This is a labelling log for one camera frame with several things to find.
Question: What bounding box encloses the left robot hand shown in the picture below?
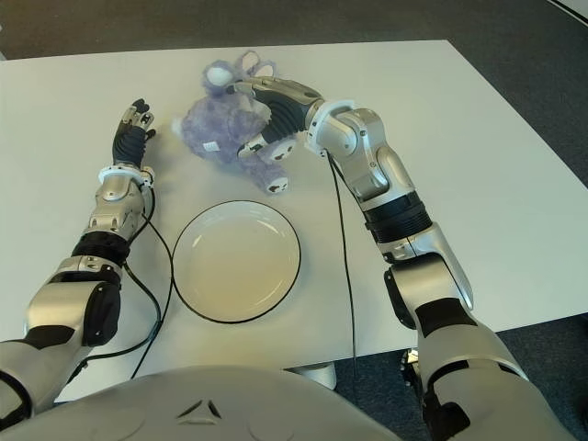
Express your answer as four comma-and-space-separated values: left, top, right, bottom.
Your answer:
112, 97, 157, 165

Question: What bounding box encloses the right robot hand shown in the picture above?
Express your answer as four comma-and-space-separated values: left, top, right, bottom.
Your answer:
227, 76, 325, 160

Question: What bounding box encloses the purple plush bunny doll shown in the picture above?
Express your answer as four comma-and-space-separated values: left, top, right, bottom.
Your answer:
170, 51, 291, 197

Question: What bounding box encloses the white plate black rim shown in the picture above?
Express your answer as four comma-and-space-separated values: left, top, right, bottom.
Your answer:
172, 198, 303, 324

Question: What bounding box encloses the white table leg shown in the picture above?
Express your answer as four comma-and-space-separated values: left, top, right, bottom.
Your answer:
283, 360, 339, 390

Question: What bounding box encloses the silver robot torso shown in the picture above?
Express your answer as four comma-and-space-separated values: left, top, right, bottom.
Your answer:
0, 365, 401, 441

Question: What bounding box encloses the metal table foot caster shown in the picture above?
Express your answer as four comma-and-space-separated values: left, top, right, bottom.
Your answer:
401, 348, 426, 385

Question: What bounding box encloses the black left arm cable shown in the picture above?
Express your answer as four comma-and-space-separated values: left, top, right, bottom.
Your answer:
80, 186, 176, 382

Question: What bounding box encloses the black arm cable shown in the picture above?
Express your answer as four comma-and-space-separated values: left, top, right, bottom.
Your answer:
80, 186, 176, 382
321, 149, 360, 382

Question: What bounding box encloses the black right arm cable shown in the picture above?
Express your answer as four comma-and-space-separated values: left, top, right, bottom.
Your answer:
321, 149, 360, 382

